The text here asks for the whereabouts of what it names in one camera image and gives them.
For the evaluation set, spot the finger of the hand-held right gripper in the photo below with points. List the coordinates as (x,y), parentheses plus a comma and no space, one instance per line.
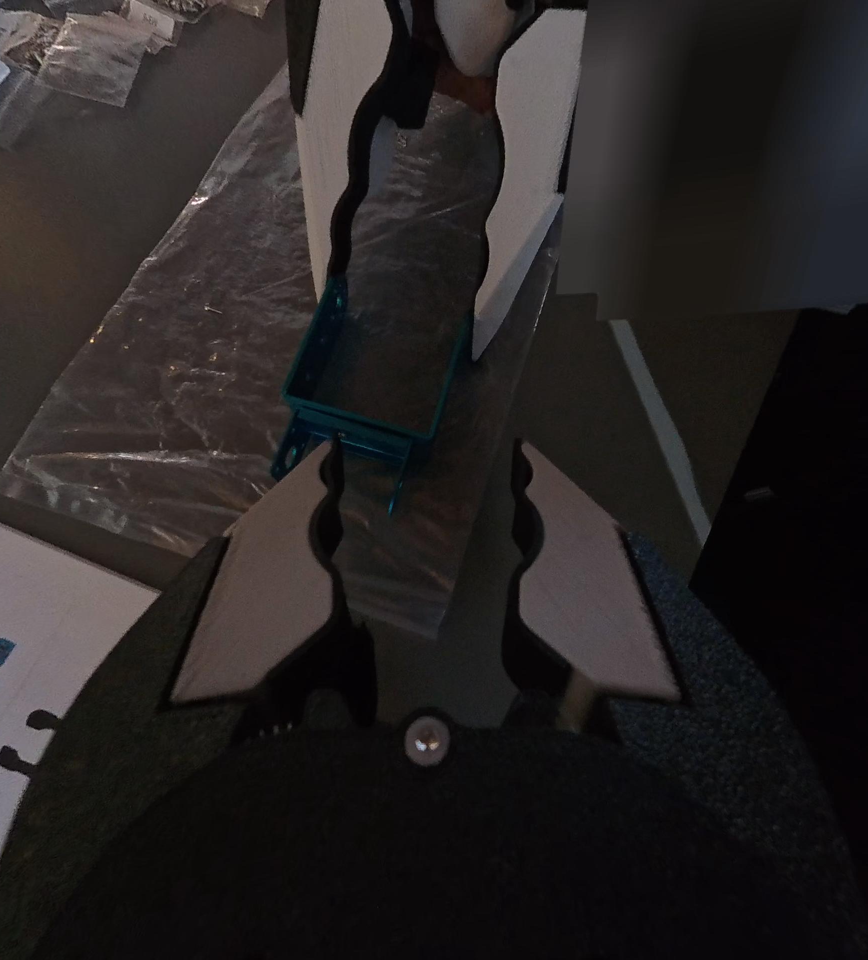
(329,112)
(535,150)

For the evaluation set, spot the long-legged blue U bracket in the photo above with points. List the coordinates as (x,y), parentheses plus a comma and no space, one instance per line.
(314,337)

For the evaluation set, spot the white instruction manual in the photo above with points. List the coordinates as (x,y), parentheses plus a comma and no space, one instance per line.
(28,600)

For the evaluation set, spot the clear plastic bag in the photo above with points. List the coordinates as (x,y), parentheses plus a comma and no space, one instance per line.
(178,375)

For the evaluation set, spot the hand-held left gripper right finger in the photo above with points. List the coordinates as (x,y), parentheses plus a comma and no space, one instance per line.
(599,600)

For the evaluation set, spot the short-legged blue U bracket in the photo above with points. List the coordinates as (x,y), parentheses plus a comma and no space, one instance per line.
(291,450)

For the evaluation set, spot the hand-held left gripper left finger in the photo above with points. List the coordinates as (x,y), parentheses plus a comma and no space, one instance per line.
(261,600)

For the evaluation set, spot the person's right hand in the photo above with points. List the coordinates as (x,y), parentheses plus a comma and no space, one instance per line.
(464,86)

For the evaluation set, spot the pile of small screw bags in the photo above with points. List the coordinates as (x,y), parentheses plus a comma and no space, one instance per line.
(88,67)

